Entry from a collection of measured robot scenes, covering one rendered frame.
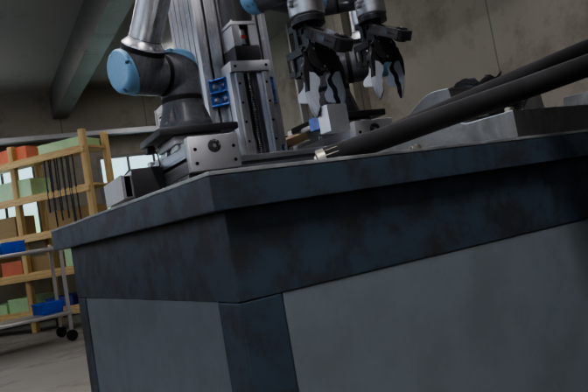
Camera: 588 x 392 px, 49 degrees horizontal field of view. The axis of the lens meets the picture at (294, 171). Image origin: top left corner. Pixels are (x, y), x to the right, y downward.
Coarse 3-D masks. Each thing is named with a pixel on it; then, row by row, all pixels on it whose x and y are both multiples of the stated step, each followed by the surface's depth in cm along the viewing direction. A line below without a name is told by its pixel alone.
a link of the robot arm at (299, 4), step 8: (288, 0) 132; (296, 0) 130; (304, 0) 130; (312, 0) 130; (320, 0) 132; (288, 8) 133; (296, 8) 130; (304, 8) 130; (312, 8) 130; (320, 8) 131; (296, 16) 131
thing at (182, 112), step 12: (168, 96) 176; (180, 96) 175; (192, 96) 177; (168, 108) 176; (180, 108) 174; (192, 108) 175; (204, 108) 179; (168, 120) 175; (180, 120) 173; (192, 120) 174; (204, 120) 176
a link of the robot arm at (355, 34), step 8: (352, 16) 199; (352, 24) 200; (352, 32) 201; (360, 40) 197; (352, 56) 198; (352, 64) 198; (360, 72) 199; (368, 72) 199; (384, 72) 199; (360, 80) 203
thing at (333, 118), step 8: (328, 104) 127; (336, 104) 128; (344, 104) 129; (320, 112) 129; (328, 112) 127; (336, 112) 128; (344, 112) 129; (312, 120) 132; (320, 120) 129; (328, 120) 127; (336, 120) 127; (344, 120) 129; (304, 128) 137; (312, 128) 132; (320, 128) 129; (328, 128) 127; (336, 128) 127; (344, 128) 128
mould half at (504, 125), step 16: (432, 96) 120; (448, 96) 116; (512, 112) 105; (528, 112) 107; (544, 112) 110; (560, 112) 112; (576, 112) 114; (448, 128) 117; (464, 128) 114; (480, 128) 111; (496, 128) 108; (512, 128) 106; (528, 128) 107; (544, 128) 109; (560, 128) 111; (576, 128) 114; (400, 144) 128; (432, 144) 121
